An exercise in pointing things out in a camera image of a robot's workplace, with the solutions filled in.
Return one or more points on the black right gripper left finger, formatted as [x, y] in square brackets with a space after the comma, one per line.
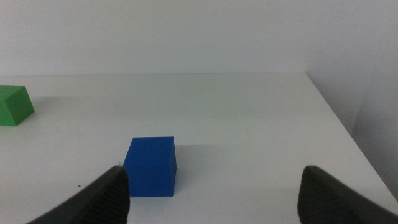
[102, 202]

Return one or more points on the green cube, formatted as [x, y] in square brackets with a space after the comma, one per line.
[12, 105]

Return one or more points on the blue cube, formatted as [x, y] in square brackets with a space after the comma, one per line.
[149, 168]

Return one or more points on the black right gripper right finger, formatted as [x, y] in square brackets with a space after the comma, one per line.
[326, 199]

